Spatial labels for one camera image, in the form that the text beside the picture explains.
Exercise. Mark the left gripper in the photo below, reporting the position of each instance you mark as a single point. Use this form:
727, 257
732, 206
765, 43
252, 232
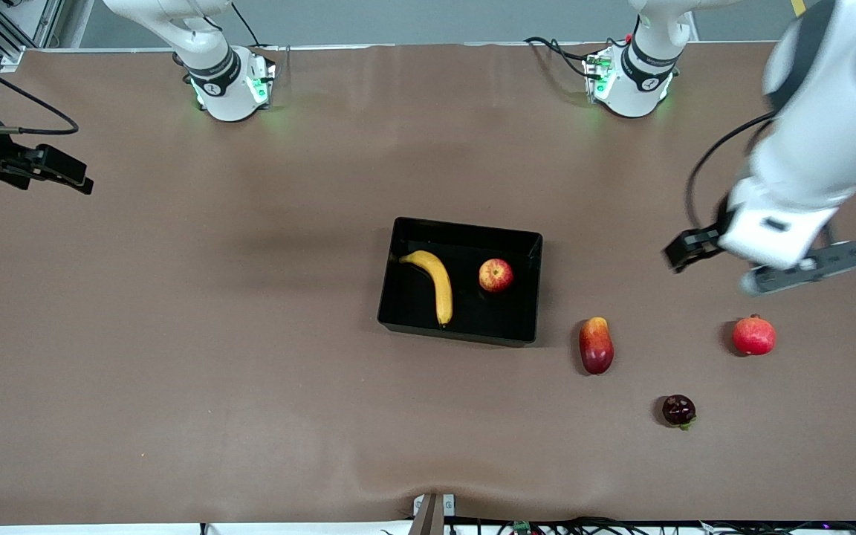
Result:
704, 241

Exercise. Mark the red yellow apple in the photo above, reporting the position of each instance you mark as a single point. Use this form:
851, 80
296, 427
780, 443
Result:
495, 275

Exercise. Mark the black plastic box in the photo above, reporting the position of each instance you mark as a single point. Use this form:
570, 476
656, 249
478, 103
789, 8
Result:
443, 297

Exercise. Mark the yellow banana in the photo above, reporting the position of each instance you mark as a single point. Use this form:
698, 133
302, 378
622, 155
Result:
439, 286

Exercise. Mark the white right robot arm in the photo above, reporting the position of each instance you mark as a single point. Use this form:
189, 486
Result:
227, 93

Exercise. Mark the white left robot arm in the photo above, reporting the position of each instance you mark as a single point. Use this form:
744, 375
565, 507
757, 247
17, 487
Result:
829, 96

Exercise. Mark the red pomegranate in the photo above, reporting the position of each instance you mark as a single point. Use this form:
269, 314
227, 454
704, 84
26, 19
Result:
753, 336

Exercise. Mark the red yellow mango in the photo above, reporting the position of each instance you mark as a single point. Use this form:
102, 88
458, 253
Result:
596, 345

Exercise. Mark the dark purple mangosteen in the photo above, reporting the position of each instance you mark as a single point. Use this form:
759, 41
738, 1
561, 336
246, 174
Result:
678, 410

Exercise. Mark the aluminium frame profile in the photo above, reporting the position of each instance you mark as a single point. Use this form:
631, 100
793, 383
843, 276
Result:
19, 30

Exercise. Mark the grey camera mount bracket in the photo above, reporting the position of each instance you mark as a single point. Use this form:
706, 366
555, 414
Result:
428, 513

